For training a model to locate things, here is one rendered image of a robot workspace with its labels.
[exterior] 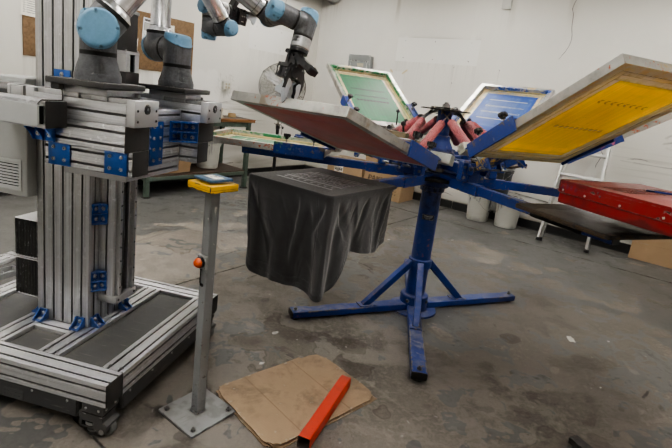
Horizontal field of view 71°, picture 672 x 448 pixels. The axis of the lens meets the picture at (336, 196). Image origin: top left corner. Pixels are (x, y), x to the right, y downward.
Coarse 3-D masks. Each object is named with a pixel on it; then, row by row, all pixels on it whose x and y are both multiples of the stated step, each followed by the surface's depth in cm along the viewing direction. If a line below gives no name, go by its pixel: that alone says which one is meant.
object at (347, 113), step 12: (240, 96) 187; (252, 96) 183; (264, 96) 180; (276, 96) 176; (252, 108) 198; (276, 108) 180; (288, 108) 172; (300, 108) 169; (312, 108) 165; (324, 108) 163; (336, 108) 160; (348, 108) 157; (276, 120) 213; (348, 120) 161; (360, 120) 164; (372, 132) 172; (384, 132) 178; (396, 144) 187; (408, 144) 195
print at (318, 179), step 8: (288, 176) 201; (296, 176) 203; (304, 176) 205; (312, 176) 208; (320, 176) 210; (328, 176) 213; (312, 184) 190; (320, 184) 192; (328, 184) 194; (336, 184) 196; (344, 184) 198; (352, 184) 201; (360, 184) 203
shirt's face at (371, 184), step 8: (312, 168) 229; (320, 168) 232; (264, 176) 194; (272, 176) 196; (280, 176) 198; (336, 176) 215; (344, 176) 218; (352, 176) 221; (296, 184) 186; (304, 184) 188; (368, 184) 205; (376, 184) 208; (384, 184) 210; (320, 192) 177; (328, 192) 178; (336, 192) 180; (344, 192) 182; (352, 192) 184
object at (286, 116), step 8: (248, 104) 190; (264, 112) 199; (272, 112) 193; (280, 112) 187; (288, 112) 181; (280, 120) 209; (288, 120) 202; (296, 120) 196; (304, 120) 189; (304, 128) 213; (312, 128) 205; (320, 128) 198; (320, 136) 224; (328, 136) 216; (336, 136) 208; (336, 144) 237; (344, 144) 228; (352, 144) 219; (360, 152) 241; (368, 152) 232
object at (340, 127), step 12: (312, 120) 184; (324, 120) 175; (336, 120) 168; (336, 132) 197; (348, 132) 187; (360, 132) 179; (360, 144) 212; (372, 144) 201; (384, 144) 191; (384, 156) 229; (396, 156) 217
